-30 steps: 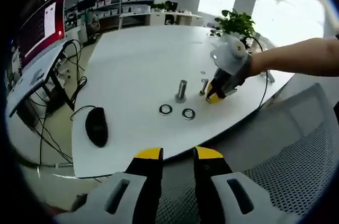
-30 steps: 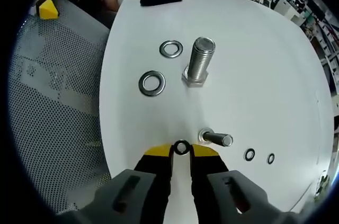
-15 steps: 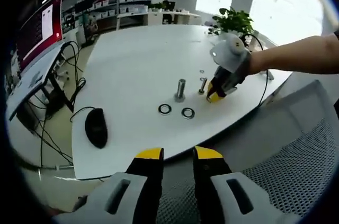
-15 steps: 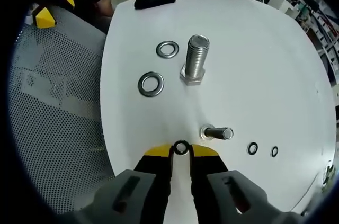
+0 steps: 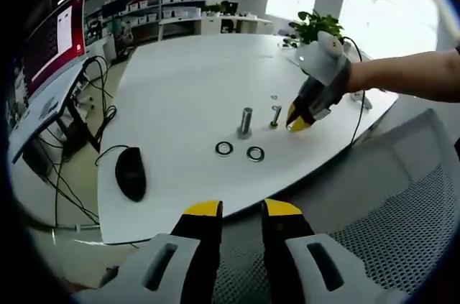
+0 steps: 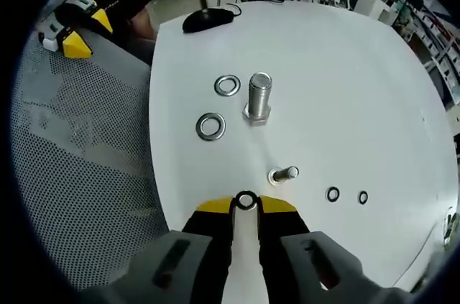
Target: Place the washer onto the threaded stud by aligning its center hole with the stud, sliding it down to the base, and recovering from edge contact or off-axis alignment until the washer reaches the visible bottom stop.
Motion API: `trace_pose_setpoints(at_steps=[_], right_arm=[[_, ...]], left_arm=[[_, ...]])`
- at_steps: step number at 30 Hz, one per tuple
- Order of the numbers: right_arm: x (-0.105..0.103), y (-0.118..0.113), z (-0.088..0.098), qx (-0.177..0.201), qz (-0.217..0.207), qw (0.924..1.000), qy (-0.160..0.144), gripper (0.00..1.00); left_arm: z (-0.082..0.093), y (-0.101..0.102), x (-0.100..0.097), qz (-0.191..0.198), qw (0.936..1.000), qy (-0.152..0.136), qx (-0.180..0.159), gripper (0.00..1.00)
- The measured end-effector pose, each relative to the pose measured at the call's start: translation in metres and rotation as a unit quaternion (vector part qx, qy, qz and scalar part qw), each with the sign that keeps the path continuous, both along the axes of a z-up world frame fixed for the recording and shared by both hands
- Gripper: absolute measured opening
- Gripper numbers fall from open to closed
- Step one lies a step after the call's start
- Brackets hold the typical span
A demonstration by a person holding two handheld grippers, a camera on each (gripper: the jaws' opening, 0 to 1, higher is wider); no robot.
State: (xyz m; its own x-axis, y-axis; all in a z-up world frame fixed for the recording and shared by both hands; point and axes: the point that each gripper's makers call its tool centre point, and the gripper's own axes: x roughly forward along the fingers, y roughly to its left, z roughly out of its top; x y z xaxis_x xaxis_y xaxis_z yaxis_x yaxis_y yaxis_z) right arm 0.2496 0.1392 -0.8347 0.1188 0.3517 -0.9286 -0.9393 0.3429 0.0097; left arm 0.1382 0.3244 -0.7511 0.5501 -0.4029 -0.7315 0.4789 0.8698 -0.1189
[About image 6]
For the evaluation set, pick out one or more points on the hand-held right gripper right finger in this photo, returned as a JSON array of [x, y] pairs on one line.
[[284, 221]]

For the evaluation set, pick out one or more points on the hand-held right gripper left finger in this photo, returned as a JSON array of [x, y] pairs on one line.
[[205, 225]]

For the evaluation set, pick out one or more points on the small threaded steel stud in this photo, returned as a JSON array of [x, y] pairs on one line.
[[286, 174]]

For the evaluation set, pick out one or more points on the large silver steel washer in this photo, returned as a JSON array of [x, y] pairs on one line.
[[217, 85], [198, 127]]

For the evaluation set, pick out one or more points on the large threaded steel stud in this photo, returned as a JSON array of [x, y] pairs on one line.
[[259, 99]]

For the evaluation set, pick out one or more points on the grey mesh office chair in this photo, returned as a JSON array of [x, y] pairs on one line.
[[90, 138]]

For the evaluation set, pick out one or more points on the black computer mouse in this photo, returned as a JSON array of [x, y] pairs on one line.
[[206, 20]]

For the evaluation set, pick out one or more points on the white storage shelf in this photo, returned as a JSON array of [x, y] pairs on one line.
[[431, 31]]

